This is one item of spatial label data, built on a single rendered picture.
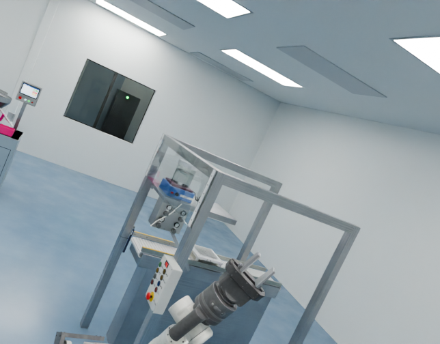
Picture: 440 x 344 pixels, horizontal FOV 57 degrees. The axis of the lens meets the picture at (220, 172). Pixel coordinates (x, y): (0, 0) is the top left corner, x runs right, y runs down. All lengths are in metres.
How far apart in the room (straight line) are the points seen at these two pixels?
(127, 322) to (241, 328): 1.02
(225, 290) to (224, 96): 7.46
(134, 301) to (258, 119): 6.16
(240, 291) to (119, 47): 7.08
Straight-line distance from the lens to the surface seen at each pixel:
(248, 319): 3.73
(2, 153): 5.27
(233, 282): 1.03
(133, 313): 3.26
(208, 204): 2.18
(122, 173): 8.15
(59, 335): 0.89
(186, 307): 1.10
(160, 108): 8.03
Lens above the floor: 1.85
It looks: 6 degrees down
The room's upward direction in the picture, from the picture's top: 25 degrees clockwise
